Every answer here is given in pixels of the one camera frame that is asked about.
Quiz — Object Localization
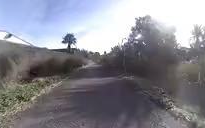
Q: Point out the grey asphalt path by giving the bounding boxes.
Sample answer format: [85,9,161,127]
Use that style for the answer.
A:
[10,63,191,128]

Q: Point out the palm tree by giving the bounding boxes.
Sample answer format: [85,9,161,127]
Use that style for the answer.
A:
[61,32,78,54]

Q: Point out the low building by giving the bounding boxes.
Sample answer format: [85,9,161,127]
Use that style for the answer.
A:
[49,47,78,54]

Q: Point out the large leafy tree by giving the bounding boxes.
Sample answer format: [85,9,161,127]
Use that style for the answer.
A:
[107,14,188,77]

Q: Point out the dry brush embankment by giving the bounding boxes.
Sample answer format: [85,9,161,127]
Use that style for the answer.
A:
[0,37,90,85]

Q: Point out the leaf-strewn dirt verge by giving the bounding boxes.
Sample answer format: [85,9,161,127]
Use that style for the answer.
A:
[120,73,205,128]

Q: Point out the green grass verge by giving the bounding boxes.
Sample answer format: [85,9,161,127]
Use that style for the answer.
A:
[0,75,68,128]

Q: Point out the palm trees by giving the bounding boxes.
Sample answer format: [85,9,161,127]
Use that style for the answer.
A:
[188,23,205,84]

